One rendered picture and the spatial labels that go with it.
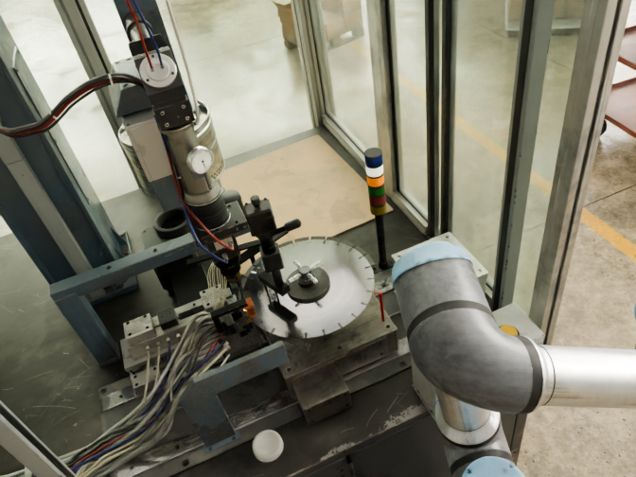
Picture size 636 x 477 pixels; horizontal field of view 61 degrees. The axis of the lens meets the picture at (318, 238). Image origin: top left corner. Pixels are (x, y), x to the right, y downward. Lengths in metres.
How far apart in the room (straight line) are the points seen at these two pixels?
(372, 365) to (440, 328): 0.74
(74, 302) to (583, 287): 2.07
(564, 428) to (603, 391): 1.48
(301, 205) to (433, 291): 1.23
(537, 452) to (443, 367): 1.51
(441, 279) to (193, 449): 0.85
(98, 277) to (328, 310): 0.58
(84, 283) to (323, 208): 0.83
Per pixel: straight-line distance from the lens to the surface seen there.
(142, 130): 1.05
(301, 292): 1.31
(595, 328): 2.53
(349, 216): 1.82
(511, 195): 1.18
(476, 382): 0.68
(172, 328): 1.49
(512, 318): 1.33
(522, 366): 0.69
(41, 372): 1.75
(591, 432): 2.26
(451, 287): 0.72
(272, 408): 1.38
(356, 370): 1.40
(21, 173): 1.57
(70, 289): 1.46
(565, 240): 1.19
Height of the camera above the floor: 1.92
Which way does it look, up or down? 42 degrees down
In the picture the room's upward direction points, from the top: 11 degrees counter-clockwise
